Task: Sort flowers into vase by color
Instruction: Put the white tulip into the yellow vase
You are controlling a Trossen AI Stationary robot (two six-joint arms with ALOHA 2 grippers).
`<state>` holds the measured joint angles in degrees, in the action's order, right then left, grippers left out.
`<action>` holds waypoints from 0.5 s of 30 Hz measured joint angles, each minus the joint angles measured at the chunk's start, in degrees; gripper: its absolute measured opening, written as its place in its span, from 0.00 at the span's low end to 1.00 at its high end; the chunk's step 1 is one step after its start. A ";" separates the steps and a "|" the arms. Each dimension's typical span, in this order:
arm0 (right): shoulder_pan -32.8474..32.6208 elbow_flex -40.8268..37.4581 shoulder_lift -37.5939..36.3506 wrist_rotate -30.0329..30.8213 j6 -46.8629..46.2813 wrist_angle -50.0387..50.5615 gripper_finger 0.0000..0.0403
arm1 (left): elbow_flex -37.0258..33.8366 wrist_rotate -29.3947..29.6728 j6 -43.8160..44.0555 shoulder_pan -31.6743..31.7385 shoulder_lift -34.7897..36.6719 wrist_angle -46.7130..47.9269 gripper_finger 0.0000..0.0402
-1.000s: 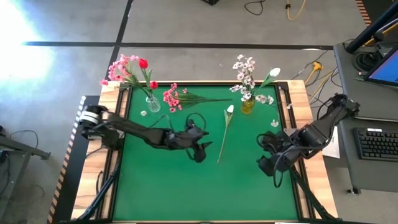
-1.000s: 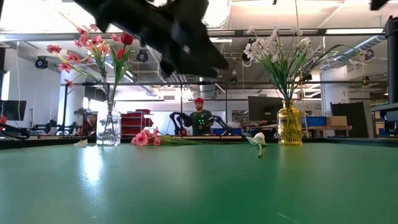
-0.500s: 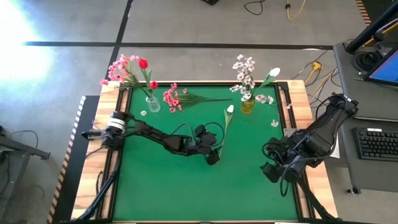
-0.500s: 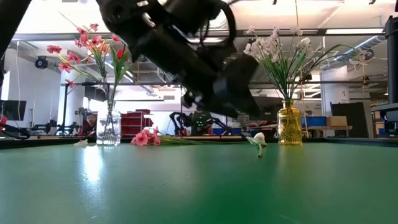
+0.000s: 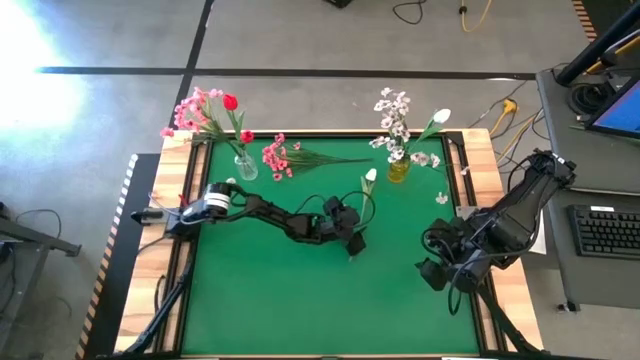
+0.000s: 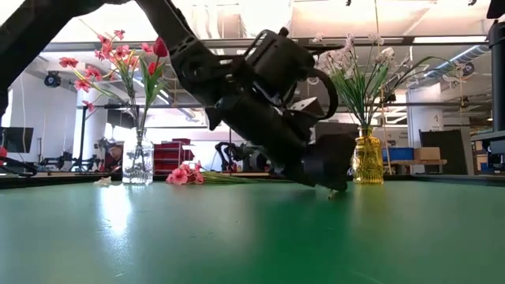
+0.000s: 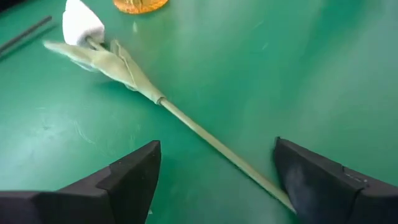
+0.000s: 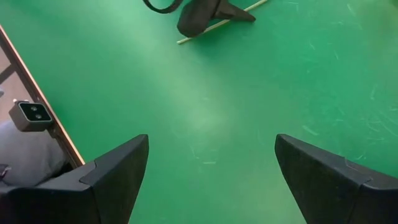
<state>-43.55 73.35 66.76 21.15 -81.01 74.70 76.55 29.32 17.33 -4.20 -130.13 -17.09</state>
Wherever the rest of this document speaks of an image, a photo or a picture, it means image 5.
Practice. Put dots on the amber glass vase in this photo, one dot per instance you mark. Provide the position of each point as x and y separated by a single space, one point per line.
398 172

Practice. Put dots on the black mat with striped edge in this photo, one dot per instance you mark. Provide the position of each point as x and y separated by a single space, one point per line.
115 280
585 20

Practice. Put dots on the white paper sheet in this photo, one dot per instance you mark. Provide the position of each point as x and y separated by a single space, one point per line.
542 245

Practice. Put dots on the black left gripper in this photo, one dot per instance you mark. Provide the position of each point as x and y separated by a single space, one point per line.
331 227

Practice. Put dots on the black computer keyboard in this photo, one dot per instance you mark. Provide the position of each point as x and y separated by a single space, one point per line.
605 232

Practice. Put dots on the green table mat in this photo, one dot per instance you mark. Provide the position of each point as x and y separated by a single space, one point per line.
325 300

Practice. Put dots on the blue computer screen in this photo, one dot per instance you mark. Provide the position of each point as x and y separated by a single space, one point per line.
622 112

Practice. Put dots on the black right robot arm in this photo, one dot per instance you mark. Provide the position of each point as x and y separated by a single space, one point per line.
530 200

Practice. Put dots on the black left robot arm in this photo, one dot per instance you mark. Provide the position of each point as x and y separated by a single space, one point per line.
270 212

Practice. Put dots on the grey monitor desk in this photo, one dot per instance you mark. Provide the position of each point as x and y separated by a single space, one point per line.
600 165

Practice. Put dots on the grey keyboard desk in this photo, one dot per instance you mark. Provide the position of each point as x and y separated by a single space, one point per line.
600 285

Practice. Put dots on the clear glass vase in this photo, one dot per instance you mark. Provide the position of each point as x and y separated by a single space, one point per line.
246 167

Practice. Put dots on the white blossom spray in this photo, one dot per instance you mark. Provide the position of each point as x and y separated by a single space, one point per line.
425 159
395 115

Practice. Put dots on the dark floor object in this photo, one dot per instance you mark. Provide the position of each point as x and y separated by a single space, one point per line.
339 3

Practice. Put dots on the black diagonal pole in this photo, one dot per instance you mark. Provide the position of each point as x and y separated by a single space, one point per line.
595 50

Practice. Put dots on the black table frame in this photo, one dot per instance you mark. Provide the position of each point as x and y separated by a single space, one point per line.
350 135

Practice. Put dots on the desk caster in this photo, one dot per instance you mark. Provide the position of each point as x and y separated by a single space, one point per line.
567 306

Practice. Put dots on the grey metal cart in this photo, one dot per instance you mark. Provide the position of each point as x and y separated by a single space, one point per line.
45 240

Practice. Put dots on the pink flower spray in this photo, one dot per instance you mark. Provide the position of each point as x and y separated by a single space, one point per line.
274 159
192 107

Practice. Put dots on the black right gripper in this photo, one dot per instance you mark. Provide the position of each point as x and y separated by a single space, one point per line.
467 260

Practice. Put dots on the red tulip with green stem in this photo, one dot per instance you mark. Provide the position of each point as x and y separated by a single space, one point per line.
247 136
230 102

